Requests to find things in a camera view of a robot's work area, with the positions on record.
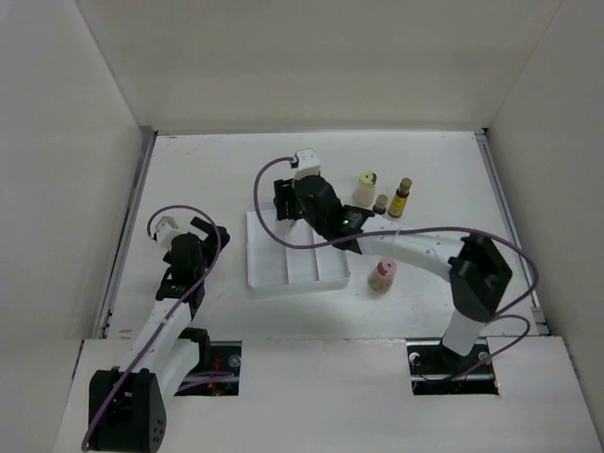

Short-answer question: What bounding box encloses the small yellow brown-capped bottle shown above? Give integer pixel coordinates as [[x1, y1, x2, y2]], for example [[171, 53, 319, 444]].
[[372, 194, 388, 215]]

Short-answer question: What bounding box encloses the pink-capped spice jar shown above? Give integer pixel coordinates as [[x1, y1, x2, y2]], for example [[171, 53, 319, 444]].
[[368, 258, 397, 293]]

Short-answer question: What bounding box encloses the white bottle silver cap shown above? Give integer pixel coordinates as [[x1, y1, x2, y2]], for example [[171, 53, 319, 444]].
[[278, 207, 304, 237]]

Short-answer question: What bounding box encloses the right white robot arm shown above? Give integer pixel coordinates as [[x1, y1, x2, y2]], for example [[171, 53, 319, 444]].
[[210, 174, 512, 374]]

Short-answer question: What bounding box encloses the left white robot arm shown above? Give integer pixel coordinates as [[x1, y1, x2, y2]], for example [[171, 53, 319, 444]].
[[81, 216, 230, 452]]

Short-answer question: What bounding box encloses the yellow-capped spice jar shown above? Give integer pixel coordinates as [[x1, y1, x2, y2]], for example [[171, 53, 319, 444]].
[[352, 171, 377, 208]]

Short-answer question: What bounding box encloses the white three-compartment tray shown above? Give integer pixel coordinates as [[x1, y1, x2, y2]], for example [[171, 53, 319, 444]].
[[245, 205, 351, 299]]

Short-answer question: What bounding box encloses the tall yellow brown-capped bottle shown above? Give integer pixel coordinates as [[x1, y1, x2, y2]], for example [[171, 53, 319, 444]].
[[388, 177, 412, 218]]

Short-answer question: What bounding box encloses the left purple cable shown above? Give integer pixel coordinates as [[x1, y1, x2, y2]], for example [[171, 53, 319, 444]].
[[79, 204, 224, 449]]

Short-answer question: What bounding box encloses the purple cable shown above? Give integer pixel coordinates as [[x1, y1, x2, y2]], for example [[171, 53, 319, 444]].
[[253, 157, 542, 383], [79, 204, 224, 449]]

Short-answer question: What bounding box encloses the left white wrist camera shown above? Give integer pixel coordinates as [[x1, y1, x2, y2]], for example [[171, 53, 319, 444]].
[[151, 216, 181, 250]]

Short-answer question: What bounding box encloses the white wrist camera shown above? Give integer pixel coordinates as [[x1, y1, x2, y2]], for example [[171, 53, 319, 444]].
[[293, 148, 321, 180], [151, 216, 181, 250]]

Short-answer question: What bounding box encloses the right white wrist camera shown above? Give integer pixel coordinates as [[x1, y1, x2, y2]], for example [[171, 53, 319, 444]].
[[293, 148, 321, 180]]

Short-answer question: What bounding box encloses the left aluminium frame rail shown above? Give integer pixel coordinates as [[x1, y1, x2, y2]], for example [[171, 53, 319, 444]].
[[91, 126, 158, 339]]

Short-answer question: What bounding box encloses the aluminium frame rail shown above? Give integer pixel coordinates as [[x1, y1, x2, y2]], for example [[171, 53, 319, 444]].
[[474, 129, 551, 336], [91, 126, 158, 339]]

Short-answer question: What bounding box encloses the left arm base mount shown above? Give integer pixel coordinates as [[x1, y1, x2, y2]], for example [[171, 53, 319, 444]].
[[176, 327, 243, 396]]

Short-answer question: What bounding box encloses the right aluminium frame rail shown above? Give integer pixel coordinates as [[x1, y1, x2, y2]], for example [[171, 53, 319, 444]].
[[474, 129, 551, 336]]

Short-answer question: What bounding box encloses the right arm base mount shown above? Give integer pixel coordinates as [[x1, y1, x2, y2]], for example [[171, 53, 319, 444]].
[[406, 339, 498, 396]]

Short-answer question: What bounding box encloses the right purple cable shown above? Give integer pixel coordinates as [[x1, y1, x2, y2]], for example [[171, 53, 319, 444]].
[[253, 157, 542, 383]]

